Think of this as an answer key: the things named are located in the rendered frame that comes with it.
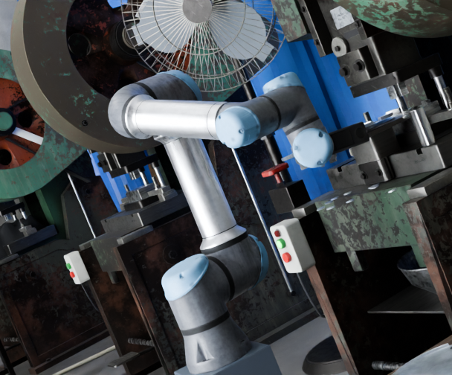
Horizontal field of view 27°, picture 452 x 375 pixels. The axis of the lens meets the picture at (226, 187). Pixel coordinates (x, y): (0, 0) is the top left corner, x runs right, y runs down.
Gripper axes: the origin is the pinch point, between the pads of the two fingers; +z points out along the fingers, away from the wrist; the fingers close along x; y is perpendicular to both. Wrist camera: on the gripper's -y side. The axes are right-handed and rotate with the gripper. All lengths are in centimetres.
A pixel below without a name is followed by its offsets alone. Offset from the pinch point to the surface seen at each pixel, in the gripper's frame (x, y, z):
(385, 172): 11.9, -9.6, 15.0
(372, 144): 4.5, -9.0, 14.6
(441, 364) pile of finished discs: 47, -6, -38
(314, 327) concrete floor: 67, 38, 158
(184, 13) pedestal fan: -56, 31, 84
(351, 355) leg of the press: 55, 16, 32
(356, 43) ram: -20.3, -14.7, 20.7
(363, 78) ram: -11.4, -13.2, 18.5
